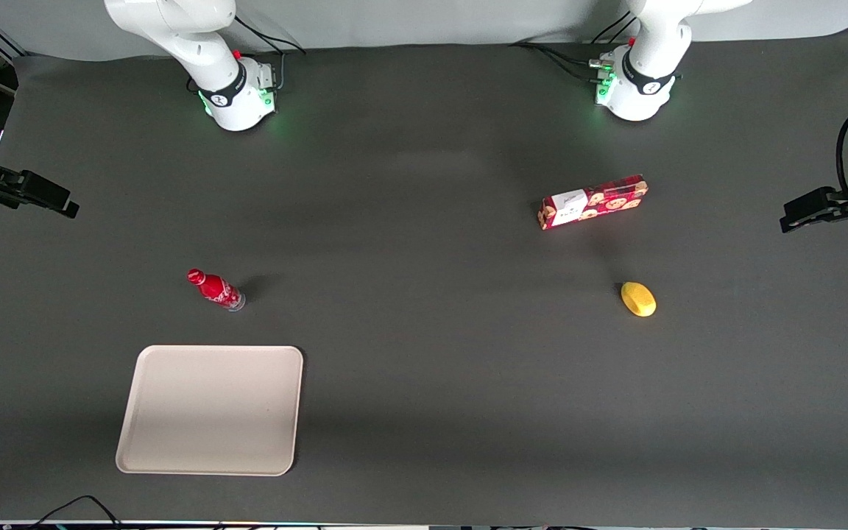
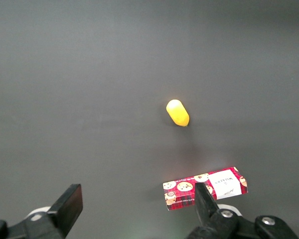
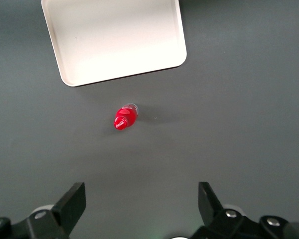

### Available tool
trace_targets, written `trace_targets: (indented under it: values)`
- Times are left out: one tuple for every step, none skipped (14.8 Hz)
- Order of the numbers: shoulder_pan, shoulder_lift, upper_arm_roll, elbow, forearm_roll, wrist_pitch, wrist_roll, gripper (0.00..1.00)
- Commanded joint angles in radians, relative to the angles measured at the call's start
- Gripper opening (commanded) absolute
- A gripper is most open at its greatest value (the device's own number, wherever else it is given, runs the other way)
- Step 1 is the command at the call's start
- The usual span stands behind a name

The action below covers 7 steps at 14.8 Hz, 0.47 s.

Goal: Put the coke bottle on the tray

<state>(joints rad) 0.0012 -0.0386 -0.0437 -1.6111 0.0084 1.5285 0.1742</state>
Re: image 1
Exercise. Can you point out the red coke bottle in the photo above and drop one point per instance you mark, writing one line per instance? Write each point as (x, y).
(214, 288)

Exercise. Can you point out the white plastic tray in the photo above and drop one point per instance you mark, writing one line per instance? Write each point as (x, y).
(210, 412)

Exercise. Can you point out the red cookie box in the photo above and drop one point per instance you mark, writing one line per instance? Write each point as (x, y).
(604, 200)

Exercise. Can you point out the yellow lemon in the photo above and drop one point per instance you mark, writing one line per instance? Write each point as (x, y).
(638, 299)

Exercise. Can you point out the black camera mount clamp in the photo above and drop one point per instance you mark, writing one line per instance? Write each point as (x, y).
(821, 205)
(34, 193)

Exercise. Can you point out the silver aluminium frame rail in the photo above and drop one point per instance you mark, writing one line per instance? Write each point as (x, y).
(1, 37)

